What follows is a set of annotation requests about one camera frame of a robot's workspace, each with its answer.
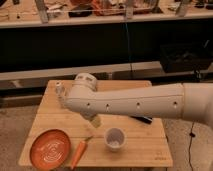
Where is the white paper cup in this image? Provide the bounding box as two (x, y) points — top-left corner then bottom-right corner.
(104, 128), (126, 152)

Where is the black striped box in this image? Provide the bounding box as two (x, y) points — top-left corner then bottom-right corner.
(131, 116), (153, 124)

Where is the orange ceramic bowl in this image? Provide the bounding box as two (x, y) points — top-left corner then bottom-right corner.
(29, 129), (71, 171)

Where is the orange carrot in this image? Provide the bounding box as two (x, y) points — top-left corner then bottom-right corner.
(70, 137), (91, 170)

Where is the metal shelf rack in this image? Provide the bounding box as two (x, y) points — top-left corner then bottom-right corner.
(0, 0), (213, 28)

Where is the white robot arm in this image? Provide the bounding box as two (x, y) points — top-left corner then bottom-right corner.
(64, 73), (213, 130)

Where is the small clear bottle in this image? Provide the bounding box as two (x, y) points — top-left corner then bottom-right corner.
(55, 82), (65, 108)

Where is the black cable on floor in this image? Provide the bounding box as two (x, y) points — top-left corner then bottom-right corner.
(188, 121), (196, 171)

